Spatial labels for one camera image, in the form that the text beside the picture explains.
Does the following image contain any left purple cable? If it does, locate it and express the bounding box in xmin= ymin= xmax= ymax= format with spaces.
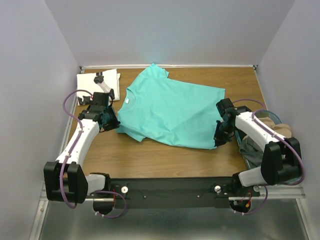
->
xmin=59 ymin=89 xmax=127 ymax=219

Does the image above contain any aluminium rail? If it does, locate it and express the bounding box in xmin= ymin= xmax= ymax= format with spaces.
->
xmin=39 ymin=184 xmax=306 ymax=201
xmin=79 ymin=64 xmax=258 ymax=71
xmin=58 ymin=95 xmax=77 ymax=156

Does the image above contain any aluminium left side rail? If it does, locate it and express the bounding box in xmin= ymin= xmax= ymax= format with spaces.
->
xmin=58 ymin=95 xmax=77 ymax=156

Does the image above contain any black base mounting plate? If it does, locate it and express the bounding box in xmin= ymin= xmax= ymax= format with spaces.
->
xmin=110 ymin=177 xmax=260 ymax=209

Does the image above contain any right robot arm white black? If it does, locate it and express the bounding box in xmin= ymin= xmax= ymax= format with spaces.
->
xmin=214 ymin=98 xmax=306 ymax=196

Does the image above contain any grey t shirt in basket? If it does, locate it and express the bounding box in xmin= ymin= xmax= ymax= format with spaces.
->
xmin=239 ymin=137 xmax=264 ymax=167

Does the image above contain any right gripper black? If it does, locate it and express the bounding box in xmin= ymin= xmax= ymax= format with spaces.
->
xmin=213 ymin=120 xmax=235 ymax=148

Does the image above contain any teal plastic laundry basket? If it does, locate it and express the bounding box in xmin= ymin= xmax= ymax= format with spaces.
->
xmin=234 ymin=111 xmax=304 ymax=187

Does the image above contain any teal t shirt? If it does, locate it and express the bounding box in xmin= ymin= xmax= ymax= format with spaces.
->
xmin=116 ymin=64 xmax=225 ymax=150

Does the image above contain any aluminium back rail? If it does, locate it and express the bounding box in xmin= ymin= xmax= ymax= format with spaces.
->
xmin=79 ymin=64 xmax=258 ymax=71

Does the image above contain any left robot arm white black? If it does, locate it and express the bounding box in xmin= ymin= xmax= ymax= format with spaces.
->
xmin=43 ymin=89 xmax=120 ymax=209

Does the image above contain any folded white printed t shirt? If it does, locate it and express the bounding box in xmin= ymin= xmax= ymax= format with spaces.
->
xmin=77 ymin=68 xmax=121 ymax=101

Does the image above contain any aluminium front rail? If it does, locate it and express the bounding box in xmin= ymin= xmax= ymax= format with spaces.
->
xmin=39 ymin=184 xmax=306 ymax=201

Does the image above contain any beige t shirt in basket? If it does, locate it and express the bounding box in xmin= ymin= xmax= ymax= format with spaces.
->
xmin=258 ymin=117 xmax=292 ymax=138

